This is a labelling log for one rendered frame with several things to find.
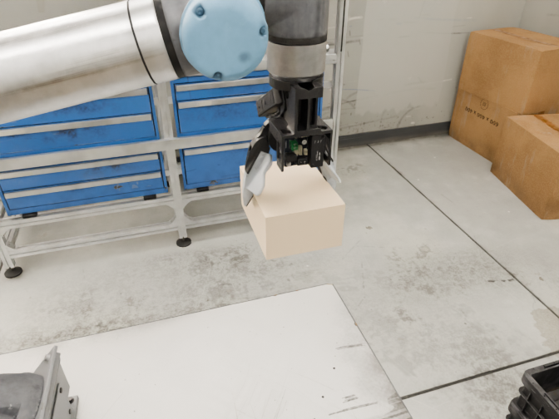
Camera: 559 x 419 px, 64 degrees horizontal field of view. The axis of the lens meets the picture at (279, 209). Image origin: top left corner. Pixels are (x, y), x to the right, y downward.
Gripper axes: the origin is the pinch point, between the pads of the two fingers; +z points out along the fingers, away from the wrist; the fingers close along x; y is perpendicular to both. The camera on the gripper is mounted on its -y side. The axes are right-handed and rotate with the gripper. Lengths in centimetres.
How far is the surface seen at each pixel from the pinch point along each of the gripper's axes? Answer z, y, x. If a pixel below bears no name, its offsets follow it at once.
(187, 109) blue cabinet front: 37, -141, -1
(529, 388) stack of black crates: 52, 14, 53
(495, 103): 70, -182, 209
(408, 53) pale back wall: 44, -226, 164
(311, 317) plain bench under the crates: 39.7, -9.3, 9.2
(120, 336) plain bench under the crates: 40, -17, -33
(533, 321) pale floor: 109, -40, 126
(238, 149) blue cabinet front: 59, -141, 21
